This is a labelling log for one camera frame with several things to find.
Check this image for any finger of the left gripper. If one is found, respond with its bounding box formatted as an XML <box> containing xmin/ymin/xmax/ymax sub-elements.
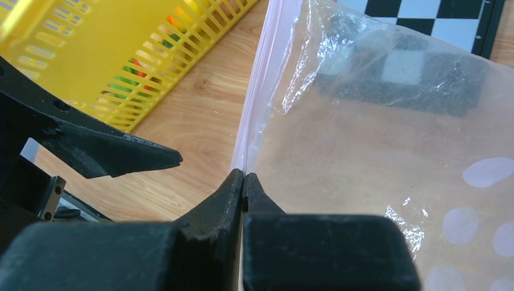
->
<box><xmin>1</xmin><ymin>59</ymin><xmax>182</xmax><ymax>179</ymax></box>

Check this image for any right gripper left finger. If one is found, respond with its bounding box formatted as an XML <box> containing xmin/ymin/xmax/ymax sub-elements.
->
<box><xmin>1</xmin><ymin>169</ymin><xmax>244</xmax><ymax>290</ymax></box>

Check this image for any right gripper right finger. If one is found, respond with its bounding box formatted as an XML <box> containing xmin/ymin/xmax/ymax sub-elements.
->
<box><xmin>242</xmin><ymin>173</ymin><xmax>422</xmax><ymax>290</ymax></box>

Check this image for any yellow plastic basket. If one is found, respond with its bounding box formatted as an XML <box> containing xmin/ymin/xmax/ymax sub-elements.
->
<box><xmin>1</xmin><ymin>0</ymin><xmax>255</xmax><ymax>132</ymax></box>

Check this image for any clear zip top bag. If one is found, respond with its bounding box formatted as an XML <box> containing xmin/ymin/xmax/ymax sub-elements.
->
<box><xmin>231</xmin><ymin>1</ymin><xmax>513</xmax><ymax>290</ymax></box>

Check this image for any green vegetable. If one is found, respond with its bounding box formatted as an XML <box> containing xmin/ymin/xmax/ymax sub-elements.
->
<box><xmin>101</xmin><ymin>33</ymin><xmax>185</xmax><ymax>103</ymax></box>

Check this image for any black white checkerboard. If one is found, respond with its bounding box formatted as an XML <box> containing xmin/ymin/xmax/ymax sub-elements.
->
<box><xmin>337</xmin><ymin>0</ymin><xmax>505</xmax><ymax>59</ymax></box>

